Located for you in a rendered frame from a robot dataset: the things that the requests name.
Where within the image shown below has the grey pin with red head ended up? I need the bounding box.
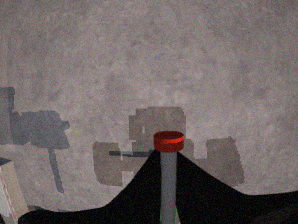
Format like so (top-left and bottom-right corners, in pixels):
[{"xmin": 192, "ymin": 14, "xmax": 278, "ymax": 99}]
[{"xmin": 153, "ymin": 132, "xmax": 184, "ymax": 224}]

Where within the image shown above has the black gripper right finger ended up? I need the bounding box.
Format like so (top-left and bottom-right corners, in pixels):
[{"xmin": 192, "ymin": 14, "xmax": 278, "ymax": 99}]
[{"xmin": 176, "ymin": 152, "xmax": 298, "ymax": 224}]

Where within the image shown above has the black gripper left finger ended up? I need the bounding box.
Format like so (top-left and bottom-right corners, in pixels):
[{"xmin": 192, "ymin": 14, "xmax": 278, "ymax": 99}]
[{"xmin": 17, "ymin": 149, "xmax": 162, "ymax": 224}]

